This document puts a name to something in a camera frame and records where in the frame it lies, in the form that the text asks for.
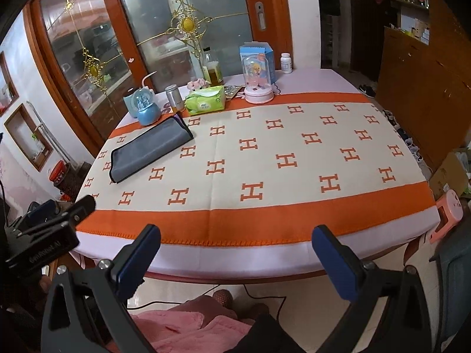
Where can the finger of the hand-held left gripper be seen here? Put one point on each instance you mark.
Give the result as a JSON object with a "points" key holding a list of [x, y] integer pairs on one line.
{"points": [[84, 207]]}

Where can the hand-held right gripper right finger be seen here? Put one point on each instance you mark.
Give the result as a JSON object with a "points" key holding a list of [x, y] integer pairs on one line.
{"points": [[333, 264]]}

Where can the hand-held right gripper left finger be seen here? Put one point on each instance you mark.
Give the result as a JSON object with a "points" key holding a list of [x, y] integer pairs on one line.
{"points": [[137, 255]]}

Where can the grey towel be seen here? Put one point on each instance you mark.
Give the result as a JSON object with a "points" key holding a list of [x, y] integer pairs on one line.
{"points": [[147, 149]]}

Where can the red bucket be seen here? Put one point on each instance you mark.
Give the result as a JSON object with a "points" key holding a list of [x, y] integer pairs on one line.
{"points": [[60, 172]]}

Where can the pink robe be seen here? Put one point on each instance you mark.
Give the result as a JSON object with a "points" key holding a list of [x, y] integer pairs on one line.
{"points": [[184, 325]]}

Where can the black pants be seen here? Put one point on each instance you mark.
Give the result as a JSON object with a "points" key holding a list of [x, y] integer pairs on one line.
{"points": [[272, 336]]}

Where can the brown slipper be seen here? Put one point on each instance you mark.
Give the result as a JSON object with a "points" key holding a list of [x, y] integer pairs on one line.
{"points": [[223, 298]]}

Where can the blue cup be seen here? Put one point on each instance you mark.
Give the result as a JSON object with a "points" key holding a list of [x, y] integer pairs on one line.
{"points": [[128, 103]]}

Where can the blue snow globe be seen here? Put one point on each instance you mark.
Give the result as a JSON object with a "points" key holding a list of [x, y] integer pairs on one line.
{"points": [[146, 108]]}

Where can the orange patterned blanket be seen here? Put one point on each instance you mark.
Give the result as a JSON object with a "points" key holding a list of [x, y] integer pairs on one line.
{"points": [[265, 169]]}

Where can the pink plastic stool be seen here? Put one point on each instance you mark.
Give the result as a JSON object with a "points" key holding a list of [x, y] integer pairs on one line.
{"points": [[447, 215]]}

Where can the grey chair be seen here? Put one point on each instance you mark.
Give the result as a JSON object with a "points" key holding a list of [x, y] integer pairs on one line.
{"points": [[456, 286]]}

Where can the silver can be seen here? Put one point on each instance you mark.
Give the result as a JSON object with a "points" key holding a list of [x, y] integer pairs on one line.
{"points": [[174, 98]]}

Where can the row of shoes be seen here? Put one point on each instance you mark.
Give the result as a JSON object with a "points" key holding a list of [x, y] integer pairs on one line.
{"points": [[403, 134]]}

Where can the cardboard box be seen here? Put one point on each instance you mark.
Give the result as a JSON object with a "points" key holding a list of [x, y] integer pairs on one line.
{"points": [[450, 171]]}

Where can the green wet wipes pack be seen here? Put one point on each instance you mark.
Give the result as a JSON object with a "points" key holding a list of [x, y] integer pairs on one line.
{"points": [[205, 100]]}

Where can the pink flower ornament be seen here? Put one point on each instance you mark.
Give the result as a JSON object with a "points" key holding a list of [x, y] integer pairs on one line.
{"points": [[195, 84]]}

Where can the black sneaker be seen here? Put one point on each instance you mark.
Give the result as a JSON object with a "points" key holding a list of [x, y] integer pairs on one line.
{"points": [[368, 90]]}

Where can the glass sliding door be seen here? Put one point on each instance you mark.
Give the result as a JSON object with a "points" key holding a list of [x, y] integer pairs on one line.
{"points": [[147, 36]]}

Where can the pill blister pack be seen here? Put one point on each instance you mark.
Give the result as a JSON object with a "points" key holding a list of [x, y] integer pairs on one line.
{"points": [[233, 91]]}

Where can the oil bottle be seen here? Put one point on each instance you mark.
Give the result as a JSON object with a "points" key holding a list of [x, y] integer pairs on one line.
{"points": [[212, 68]]}

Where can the pink dome music box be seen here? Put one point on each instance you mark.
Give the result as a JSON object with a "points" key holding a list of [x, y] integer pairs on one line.
{"points": [[258, 79]]}

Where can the wooden cabinet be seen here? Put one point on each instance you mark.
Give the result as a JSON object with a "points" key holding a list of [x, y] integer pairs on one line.
{"points": [[423, 81]]}

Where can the white pill bottle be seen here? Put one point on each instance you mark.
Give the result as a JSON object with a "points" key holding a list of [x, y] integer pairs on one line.
{"points": [[286, 63]]}

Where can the blue carton box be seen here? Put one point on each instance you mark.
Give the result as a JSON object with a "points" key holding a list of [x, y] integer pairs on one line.
{"points": [[262, 52]]}

